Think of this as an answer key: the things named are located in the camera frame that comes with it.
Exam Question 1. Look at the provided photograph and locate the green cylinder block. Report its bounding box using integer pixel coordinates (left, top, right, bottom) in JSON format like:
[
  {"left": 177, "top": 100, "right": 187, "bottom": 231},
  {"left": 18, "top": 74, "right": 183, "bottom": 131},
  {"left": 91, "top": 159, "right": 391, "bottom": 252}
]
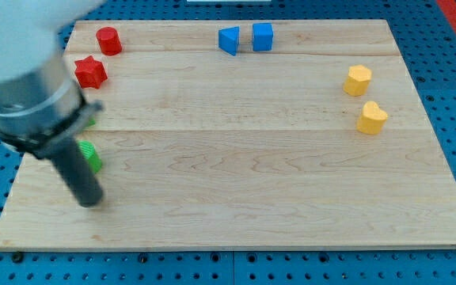
[{"left": 78, "top": 141, "right": 103, "bottom": 173}]

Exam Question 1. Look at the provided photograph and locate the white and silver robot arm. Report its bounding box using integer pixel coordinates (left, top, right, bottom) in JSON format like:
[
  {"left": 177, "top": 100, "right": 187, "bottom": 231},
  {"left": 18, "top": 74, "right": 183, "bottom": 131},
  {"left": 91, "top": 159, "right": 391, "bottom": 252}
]
[{"left": 0, "top": 0, "right": 102, "bottom": 159}]

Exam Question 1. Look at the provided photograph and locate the red star block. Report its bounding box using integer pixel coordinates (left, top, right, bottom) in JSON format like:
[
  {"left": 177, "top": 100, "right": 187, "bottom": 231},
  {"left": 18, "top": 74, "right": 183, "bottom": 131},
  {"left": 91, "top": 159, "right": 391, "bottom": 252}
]
[{"left": 74, "top": 55, "right": 108, "bottom": 89}]

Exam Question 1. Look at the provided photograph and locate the wooden board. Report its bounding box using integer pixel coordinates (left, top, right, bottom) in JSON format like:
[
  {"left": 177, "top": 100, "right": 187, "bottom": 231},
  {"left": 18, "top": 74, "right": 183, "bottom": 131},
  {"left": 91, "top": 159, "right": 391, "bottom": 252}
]
[{"left": 0, "top": 20, "right": 456, "bottom": 253}]

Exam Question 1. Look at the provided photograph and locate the blue triangle block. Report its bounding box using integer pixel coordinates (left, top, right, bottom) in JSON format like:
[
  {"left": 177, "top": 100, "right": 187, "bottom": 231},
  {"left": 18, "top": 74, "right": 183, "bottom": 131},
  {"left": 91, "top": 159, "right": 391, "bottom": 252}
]
[{"left": 218, "top": 26, "right": 240, "bottom": 56}]

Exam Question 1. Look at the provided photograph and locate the blue cube block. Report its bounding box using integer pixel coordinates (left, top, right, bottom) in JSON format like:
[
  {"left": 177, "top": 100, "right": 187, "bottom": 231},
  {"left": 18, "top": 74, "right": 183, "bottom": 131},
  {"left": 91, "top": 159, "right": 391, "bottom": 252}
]
[{"left": 252, "top": 23, "right": 274, "bottom": 51}]

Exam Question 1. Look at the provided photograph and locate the yellow hexagon block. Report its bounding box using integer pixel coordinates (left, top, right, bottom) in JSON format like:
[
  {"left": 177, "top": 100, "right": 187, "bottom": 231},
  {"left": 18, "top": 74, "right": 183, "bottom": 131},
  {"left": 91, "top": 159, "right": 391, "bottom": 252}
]
[{"left": 343, "top": 65, "right": 372, "bottom": 97}]

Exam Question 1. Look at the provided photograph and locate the yellow heart block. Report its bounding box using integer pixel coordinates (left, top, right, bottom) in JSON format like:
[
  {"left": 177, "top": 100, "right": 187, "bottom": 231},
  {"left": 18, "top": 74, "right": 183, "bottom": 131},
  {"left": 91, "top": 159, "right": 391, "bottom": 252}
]
[{"left": 356, "top": 101, "right": 389, "bottom": 135}]

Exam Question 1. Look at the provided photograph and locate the red cylinder block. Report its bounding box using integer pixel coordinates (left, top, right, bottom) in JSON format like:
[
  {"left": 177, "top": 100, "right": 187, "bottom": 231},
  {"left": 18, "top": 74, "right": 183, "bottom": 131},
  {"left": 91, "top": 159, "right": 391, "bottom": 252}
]
[{"left": 96, "top": 27, "right": 123, "bottom": 56}]

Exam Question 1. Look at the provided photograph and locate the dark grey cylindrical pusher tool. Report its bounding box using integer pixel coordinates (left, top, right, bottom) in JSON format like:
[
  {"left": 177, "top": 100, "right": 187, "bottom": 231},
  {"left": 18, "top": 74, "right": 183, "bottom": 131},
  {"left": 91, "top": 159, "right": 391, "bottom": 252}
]
[{"left": 49, "top": 138, "right": 103, "bottom": 207}]

